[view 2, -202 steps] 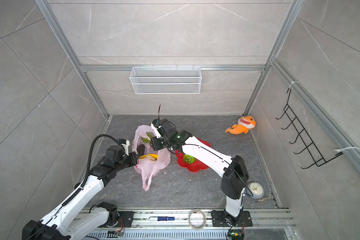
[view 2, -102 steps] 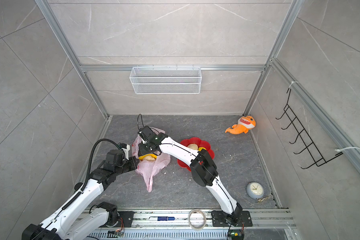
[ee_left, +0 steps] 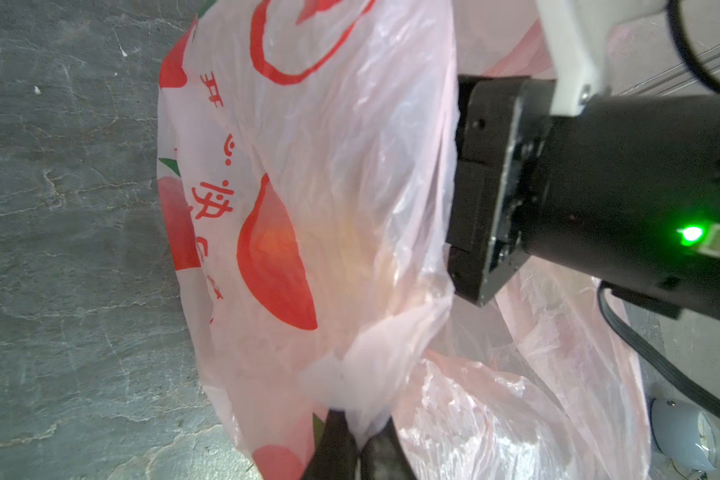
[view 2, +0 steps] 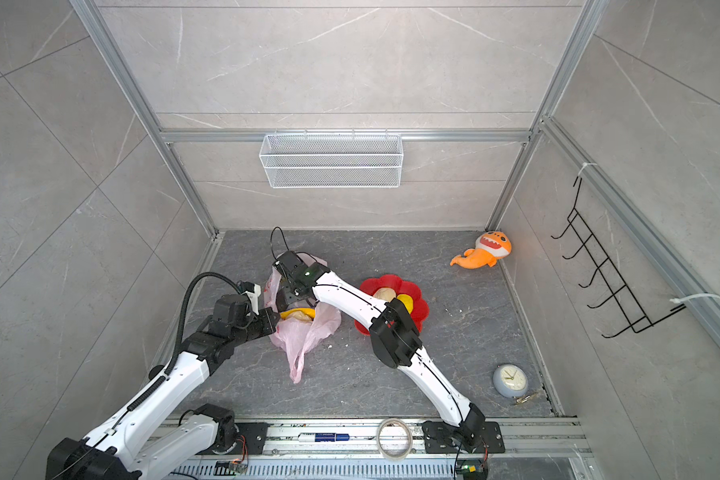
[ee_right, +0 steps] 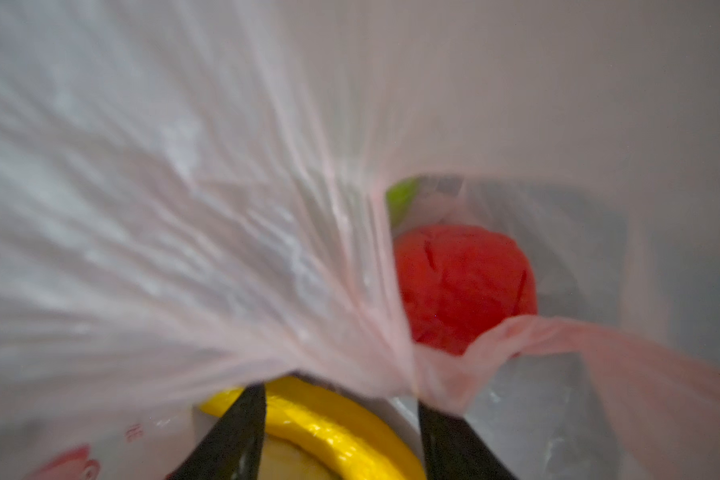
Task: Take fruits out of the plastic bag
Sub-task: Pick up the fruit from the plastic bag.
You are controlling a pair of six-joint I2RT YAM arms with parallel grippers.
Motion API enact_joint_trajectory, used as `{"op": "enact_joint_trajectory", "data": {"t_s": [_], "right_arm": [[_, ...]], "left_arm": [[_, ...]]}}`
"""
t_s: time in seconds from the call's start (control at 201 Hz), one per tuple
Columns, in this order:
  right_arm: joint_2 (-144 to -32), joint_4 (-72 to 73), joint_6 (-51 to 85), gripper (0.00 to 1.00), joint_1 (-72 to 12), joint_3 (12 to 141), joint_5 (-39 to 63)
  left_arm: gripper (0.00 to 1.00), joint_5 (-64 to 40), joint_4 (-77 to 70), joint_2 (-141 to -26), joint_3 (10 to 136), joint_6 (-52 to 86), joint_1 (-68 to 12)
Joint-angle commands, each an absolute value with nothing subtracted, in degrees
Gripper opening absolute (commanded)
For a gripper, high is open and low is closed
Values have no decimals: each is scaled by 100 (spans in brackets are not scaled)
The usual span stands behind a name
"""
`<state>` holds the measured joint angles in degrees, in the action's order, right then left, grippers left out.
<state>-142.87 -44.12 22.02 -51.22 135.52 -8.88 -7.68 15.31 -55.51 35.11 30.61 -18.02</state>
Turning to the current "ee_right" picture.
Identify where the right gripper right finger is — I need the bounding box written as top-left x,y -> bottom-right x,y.
418,401 -> 516,480

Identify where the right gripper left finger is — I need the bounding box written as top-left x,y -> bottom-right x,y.
167,383 -> 267,480

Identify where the red fruit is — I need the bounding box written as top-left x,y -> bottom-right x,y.
393,224 -> 538,356

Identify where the pink plastic bag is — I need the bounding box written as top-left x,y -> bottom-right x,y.
0,1 -> 720,479

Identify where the yellow banana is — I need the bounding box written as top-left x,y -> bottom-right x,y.
199,375 -> 427,480

